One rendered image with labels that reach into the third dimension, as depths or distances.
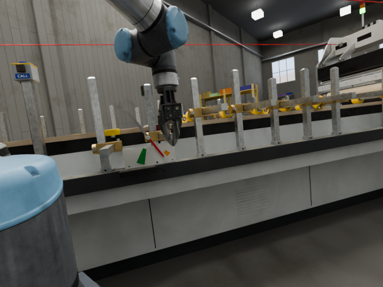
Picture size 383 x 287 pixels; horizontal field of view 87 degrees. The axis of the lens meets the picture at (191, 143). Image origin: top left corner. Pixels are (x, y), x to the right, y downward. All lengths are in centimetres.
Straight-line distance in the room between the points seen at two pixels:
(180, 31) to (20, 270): 54
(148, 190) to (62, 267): 82
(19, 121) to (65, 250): 487
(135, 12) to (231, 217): 135
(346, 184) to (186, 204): 143
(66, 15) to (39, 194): 594
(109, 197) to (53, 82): 443
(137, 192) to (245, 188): 79
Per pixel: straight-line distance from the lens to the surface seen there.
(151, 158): 105
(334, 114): 170
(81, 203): 115
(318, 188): 199
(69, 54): 580
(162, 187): 112
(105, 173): 105
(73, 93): 555
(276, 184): 169
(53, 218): 31
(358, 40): 361
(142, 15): 55
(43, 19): 578
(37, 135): 112
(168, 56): 75
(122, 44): 68
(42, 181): 29
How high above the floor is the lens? 89
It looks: 6 degrees down
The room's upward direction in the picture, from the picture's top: 6 degrees counter-clockwise
